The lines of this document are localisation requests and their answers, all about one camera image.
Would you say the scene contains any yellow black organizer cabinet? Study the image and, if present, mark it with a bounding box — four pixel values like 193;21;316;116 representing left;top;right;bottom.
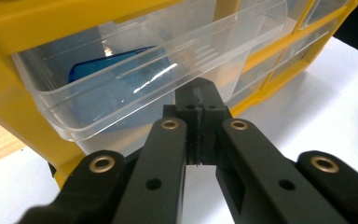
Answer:
0;0;358;189

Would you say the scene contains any white table sheet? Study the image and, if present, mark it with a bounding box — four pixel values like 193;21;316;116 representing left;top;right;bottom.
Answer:
0;36;358;224

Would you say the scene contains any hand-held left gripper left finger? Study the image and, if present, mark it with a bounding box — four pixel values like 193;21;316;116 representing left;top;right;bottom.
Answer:
111;77;203;224

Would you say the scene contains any grid of clear drawers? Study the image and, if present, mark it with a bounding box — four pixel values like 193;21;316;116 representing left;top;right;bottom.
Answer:
227;0;352;108

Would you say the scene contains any blue plastic case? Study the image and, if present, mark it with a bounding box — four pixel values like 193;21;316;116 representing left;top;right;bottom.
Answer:
67;46;175;134

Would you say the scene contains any transparent plastic drawer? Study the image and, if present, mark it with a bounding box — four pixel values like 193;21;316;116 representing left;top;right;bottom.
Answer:
12;0;289;157

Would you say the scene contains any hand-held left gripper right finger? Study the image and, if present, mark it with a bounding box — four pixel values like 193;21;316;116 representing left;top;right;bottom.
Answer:
200;77;349;224

